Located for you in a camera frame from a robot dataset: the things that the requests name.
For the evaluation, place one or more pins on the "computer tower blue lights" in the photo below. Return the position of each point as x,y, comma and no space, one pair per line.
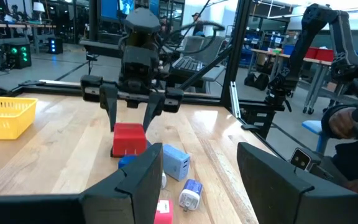
54,46

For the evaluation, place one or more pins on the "blue lit screen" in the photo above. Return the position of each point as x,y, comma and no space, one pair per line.
110,9

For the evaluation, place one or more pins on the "blue stool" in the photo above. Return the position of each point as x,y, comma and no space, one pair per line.
314,127

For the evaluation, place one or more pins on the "red storage bin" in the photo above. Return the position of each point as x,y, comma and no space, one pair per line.
311,53
325,55

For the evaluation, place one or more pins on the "pink charger with label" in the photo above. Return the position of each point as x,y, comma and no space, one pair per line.
163,214

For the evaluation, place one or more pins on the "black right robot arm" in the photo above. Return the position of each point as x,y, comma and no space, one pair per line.
141,20

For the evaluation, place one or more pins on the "light blue charger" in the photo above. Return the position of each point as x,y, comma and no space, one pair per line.
176,161

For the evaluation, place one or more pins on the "grey office chair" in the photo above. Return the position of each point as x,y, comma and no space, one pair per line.
213,73

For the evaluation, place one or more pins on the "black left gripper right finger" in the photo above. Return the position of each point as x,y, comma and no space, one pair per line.
275,193

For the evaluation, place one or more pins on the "silver aluminium bracket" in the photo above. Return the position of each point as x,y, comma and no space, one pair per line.
235,99

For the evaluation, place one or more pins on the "black bag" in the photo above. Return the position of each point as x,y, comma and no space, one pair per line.
256,81

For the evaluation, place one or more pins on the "purple and white charger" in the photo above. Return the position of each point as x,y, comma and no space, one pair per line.
191,193

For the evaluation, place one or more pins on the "wooden desk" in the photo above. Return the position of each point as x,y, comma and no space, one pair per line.
11,25

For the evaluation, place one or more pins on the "large red charger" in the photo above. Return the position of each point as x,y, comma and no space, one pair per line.
129,140

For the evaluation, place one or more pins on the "yellow plastic basket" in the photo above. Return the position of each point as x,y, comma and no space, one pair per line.
5,118

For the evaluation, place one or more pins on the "black keyboard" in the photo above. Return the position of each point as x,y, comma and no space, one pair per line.
186,64

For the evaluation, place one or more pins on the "small white camera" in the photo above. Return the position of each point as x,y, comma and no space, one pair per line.
301,159

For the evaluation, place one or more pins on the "computer tower green lights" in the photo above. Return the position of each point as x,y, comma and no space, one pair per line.
17,56

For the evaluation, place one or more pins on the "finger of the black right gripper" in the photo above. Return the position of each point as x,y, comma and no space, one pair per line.
154,107
110,102

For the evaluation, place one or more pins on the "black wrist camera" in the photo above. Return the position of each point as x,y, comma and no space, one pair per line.
140,67

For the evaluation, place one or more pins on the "white desk lamp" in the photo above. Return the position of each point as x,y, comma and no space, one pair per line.
38,7

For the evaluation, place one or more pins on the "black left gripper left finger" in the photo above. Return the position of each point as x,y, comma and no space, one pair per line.
135,186

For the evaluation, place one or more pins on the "black table edge clamp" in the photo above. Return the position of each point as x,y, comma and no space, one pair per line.
250,127

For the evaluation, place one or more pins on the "grey legged workbench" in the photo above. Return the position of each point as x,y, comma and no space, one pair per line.
317,81

